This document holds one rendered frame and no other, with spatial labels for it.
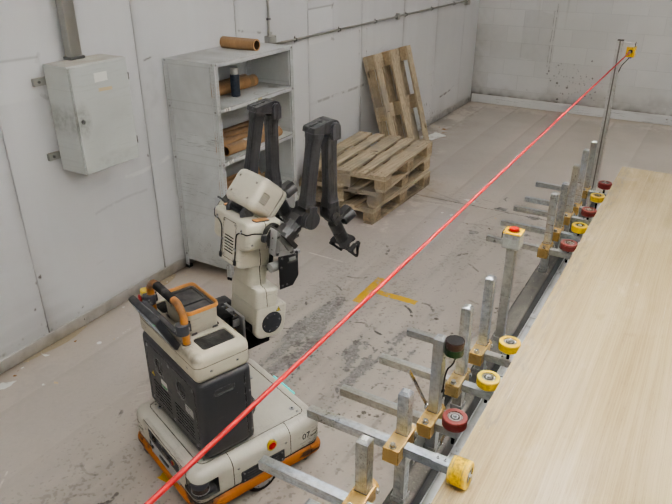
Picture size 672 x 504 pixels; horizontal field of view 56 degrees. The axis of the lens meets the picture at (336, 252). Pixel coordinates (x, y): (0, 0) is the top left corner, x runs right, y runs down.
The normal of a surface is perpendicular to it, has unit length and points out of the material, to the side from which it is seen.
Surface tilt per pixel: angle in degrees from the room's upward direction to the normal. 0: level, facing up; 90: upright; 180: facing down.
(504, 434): 0
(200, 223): 90
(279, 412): 0
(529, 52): 90
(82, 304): 90
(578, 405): 0
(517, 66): 90
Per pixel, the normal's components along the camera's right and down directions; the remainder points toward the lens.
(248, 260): 0.63, 0.34
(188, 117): -0.51, 0.38
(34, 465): 0.00, -0.90
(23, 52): 0.86, 0.22
